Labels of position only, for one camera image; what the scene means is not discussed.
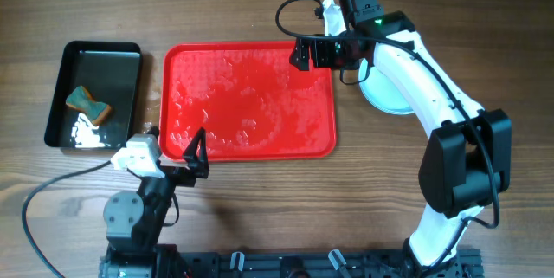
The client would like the white plate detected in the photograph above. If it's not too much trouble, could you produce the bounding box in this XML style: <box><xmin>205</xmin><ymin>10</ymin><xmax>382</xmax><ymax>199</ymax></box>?
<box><xmin>358</xmin><ymin>59</ymin><xmax>414</xmax><ymax>115</ymax></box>

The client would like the orange and green sponge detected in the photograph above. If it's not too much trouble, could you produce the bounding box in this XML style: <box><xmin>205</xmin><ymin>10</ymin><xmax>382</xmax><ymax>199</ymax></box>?
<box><xmin>66</xmin><ymin>86</ymin><xmax>112</xmax><ymax>126</ymax></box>

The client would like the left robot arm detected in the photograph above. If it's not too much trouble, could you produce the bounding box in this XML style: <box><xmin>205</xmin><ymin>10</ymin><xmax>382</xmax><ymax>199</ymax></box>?
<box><xmin>98</xmin><ymin>127</ymin><xmax>209</xmax><ymax>278</ymax></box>

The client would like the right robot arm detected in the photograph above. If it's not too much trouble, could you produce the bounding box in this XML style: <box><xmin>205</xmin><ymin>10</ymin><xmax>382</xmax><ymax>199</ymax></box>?
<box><xmin>289</xmin><ymin>0</ymin><xmax>512</xmax><ymax>277</ymax></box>

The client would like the black water tray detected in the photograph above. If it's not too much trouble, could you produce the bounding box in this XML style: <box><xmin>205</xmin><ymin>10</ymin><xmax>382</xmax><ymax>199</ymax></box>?
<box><xmin>43</xmin><ymin>41</ymin><xmax>143</xmax><ymax>150</ymax></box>

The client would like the red serving tray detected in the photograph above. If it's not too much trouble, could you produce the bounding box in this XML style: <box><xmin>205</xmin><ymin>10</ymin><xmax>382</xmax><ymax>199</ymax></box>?
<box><xmin>158</xmin><ymin>41</ymin><xmax>338</xmax><ymax>162</ymax></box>

